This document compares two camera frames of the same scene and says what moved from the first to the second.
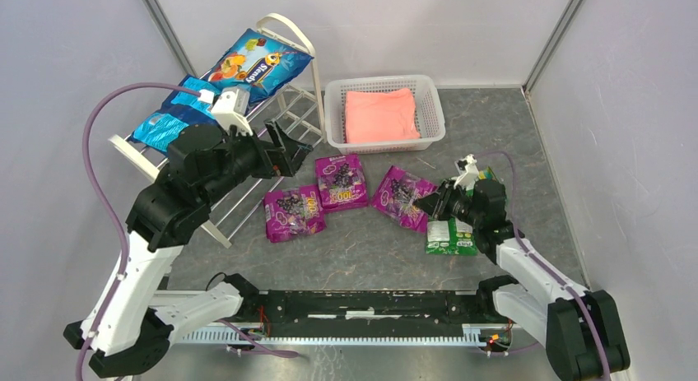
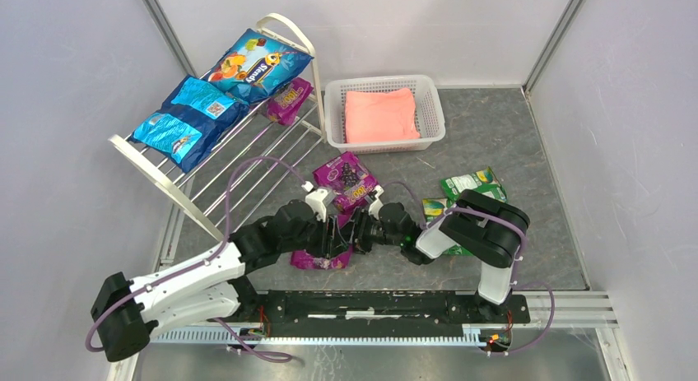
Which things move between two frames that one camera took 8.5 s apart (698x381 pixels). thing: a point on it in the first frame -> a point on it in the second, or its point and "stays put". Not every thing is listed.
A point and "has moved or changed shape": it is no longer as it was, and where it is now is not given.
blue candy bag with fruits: [255, 62] stays put
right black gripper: [444, 202] -> [360, 234]
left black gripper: [277, 155] -> [329, 235]
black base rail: [379, 306] stays put
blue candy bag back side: [180, 109] stays put
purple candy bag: [396, 197] -> [283, 109]
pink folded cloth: [379, 116] stays put
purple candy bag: [293, 211] has moved or changed shape
